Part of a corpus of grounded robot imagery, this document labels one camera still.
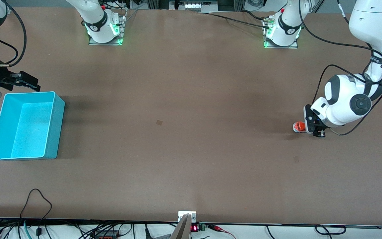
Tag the orange toy bus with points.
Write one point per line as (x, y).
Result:
(298, 126)

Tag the blue plastic box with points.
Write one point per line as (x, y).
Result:
(28, 132)

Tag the red clip lead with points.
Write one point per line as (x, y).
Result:
(219, 228)

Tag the red digit display module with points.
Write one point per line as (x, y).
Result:
(195, 228)

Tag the grey device with lit panel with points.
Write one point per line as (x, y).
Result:
(194, 5)

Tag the power strip with red switches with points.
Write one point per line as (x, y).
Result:
(106, 235)

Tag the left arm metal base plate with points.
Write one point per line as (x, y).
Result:
(265, 45)

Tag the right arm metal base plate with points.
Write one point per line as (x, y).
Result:
(123, 30)

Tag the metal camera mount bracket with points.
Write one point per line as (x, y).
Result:
(184, 229)

